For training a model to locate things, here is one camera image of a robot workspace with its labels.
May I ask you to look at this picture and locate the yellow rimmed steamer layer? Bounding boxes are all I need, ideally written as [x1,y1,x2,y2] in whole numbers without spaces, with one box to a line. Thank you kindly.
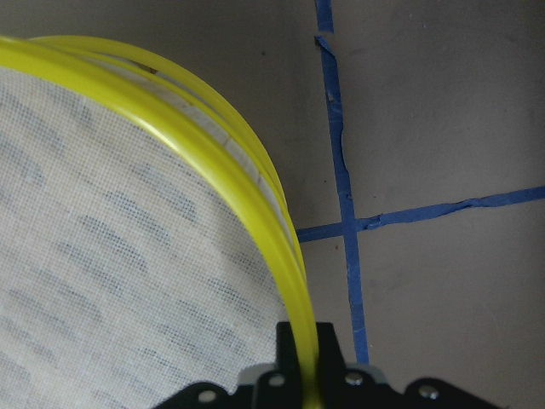
[10,36,307,293]
[1,37,322,408]

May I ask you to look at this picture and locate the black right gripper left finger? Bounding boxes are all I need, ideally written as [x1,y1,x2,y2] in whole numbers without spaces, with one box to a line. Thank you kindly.
[251,321,303,409]

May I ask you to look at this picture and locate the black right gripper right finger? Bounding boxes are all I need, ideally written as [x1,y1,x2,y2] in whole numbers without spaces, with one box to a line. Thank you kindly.
[317,322,350,409]

